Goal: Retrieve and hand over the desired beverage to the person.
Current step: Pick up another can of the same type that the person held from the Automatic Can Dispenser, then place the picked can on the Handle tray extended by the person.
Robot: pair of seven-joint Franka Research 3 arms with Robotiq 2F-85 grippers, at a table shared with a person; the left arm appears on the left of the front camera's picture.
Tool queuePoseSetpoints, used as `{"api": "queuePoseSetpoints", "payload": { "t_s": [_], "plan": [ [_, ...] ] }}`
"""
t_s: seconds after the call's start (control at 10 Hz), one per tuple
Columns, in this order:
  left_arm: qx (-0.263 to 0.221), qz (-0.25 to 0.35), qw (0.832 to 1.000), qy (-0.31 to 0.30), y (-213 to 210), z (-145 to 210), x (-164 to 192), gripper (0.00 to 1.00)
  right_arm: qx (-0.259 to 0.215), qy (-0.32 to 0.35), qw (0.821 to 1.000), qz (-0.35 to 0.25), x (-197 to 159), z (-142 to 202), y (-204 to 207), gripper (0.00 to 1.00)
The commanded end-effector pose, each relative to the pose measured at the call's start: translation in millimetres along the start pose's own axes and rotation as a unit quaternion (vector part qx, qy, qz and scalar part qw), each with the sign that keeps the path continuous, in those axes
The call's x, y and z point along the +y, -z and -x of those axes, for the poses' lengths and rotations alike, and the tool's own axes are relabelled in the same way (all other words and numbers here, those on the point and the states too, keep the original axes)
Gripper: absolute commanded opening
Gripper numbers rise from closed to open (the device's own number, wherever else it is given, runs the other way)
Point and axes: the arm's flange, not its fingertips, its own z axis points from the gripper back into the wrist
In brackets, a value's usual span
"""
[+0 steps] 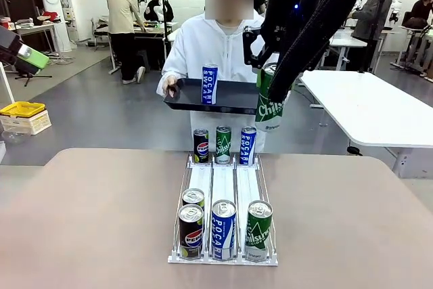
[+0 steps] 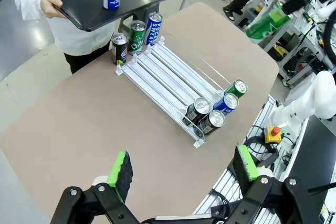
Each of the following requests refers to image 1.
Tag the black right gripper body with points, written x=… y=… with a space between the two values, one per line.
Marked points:
x=284 y=15

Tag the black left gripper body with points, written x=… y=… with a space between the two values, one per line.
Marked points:
x=8 y=48

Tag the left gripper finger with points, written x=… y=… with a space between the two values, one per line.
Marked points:
x=25 y=67
x=35 y=59

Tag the blue Pocari Sweat can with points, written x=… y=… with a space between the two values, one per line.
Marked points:
x=223 y=235
x=248 y=147
x=209 y=84

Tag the black plastic tray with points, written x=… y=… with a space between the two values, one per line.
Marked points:
x=233 y=99

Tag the green Chilsung cider can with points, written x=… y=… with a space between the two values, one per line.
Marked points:
x=258 y=235
x=223 y=147
x=267 y=113

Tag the person's right forearm white sleeve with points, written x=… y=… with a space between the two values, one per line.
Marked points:
x=167 y=72

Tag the person in white hoodie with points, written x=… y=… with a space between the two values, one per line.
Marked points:
x=209 y=45

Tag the person with cap and mask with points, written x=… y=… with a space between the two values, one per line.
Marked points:
x=373 y=15

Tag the person in beige jacket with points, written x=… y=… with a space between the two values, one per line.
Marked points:
x=123 y=15

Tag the seated person in black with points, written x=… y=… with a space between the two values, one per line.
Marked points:
x=421 y=9

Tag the person's right hand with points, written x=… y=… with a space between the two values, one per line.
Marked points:
x=169 y=87

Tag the black tripod stand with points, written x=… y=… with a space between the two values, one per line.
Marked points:
x=32 y=77

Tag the white cluttered side table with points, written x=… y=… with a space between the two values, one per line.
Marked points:
x=34 y=26

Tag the yellow plastic crate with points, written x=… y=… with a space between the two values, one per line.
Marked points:
x=22 y=109

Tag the white plastic crate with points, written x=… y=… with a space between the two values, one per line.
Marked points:
x=27 y=125

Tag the white humanoid robot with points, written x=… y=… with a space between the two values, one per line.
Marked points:
x=155 y=9

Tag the black Pepsi can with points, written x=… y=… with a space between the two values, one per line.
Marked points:
x=191 y=235
x=193 y=197
x=201 y=148

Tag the large white table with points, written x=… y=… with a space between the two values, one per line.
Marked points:
x=365 y=109

